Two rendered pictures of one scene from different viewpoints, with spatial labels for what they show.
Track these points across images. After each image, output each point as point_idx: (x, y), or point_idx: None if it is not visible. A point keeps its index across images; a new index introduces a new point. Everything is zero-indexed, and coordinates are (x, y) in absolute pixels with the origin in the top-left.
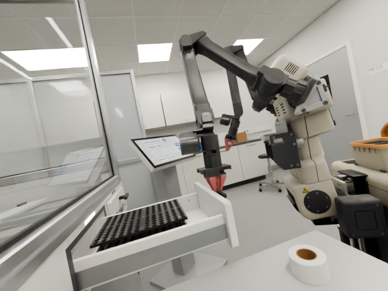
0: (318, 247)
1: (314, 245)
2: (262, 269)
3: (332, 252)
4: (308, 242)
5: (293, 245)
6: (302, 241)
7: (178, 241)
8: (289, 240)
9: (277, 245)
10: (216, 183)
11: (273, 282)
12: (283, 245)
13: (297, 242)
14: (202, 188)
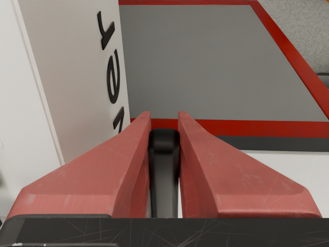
0: (321, 196)
1: (325, 189)
2: (179, 189)
3: (321, 212)
4: (326, 180)
5: (293, 171)
6: (322, 172)
7: None
8: (305, 157)
9: (264, 157)
10: (188, 150)
11: (179, 211)
12: (275, 163)
13: (311, 169)
14: (23, 185)
